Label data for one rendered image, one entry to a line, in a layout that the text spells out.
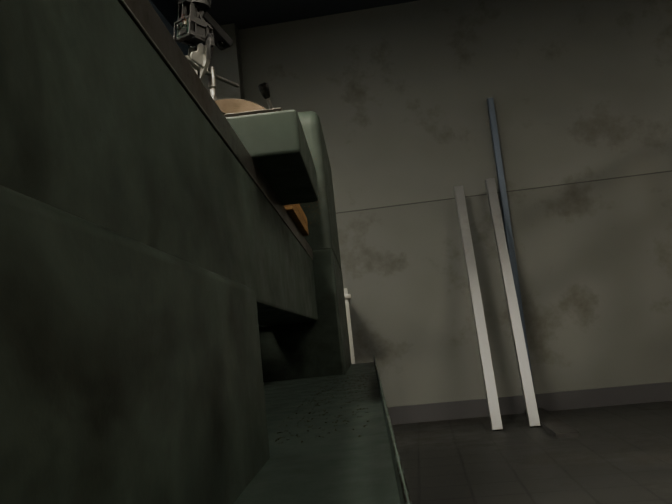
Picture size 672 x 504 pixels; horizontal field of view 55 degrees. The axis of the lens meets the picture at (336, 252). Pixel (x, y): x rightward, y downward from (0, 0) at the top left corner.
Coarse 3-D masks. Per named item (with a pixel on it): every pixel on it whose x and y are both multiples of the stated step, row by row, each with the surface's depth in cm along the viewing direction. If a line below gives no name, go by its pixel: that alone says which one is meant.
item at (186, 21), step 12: (180, 0) 174; (192, 0) 174; (204, 0) 175; (180, 12) 175; (192, 12) 174; (180, 24) 174; (192, 24) 172; (204, 24) 175; (180, 36) 173; (192, 36) 172; (204, 36) 175
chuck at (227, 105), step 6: (216, 102) 157; (222, 102) 157; (228, 102) 157; (234, 102) 156; (240, 102) 156; (246, 102) 156; (252, 102) 156; (222, 108) 156; (228, 108) 156; (234, 108) 156; (240, 108) 156; (246, 108) 156; (252, 108) 156; (258, 108) 156; (264, 108) 156
